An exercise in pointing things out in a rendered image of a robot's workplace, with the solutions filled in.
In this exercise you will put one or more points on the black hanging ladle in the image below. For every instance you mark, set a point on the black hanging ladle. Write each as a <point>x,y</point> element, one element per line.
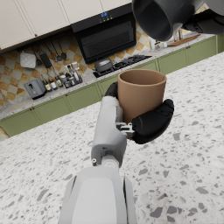
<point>61,54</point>

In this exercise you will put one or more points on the black range hood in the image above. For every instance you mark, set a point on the black range hood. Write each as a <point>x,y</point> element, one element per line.
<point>108,35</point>

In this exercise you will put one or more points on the brown cup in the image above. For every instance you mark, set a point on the brown cup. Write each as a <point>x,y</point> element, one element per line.
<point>140,93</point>

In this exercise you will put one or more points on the white hanging oven mitt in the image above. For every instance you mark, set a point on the white hanging oven mitt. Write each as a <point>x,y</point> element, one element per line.
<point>28,59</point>

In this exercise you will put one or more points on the black hanging spatula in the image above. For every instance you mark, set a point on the black hanging spatula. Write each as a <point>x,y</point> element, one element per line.
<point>45,59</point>

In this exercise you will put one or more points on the black tray of condiment bottles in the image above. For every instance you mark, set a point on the black tray of condiment bottles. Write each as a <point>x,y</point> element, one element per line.
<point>71,77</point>

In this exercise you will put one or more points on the cream wall cabinets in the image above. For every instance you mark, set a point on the cream wall cabinets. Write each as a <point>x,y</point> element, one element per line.
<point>38,17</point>

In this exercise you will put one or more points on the grey cooking pot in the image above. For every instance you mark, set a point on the grey cooking pot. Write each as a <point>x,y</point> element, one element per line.
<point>103,64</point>

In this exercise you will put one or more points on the black gas hob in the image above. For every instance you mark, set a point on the black gas hob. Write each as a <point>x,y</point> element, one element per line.
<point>131,61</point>

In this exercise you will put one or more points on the white kettle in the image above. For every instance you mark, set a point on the white kettle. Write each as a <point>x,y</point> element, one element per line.
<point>153,43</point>

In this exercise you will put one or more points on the dark grey cup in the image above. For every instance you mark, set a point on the dark grey cup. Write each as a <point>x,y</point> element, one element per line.
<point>163,14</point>

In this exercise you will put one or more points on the green base cabinets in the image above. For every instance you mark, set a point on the green base cabinets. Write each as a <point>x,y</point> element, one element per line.
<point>78,99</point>

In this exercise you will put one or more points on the grey toaster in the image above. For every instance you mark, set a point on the grey toaster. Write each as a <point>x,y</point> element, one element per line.
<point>35,88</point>

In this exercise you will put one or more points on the wooden cutting board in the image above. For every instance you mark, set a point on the wooden cutting board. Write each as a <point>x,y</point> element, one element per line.
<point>183,40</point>

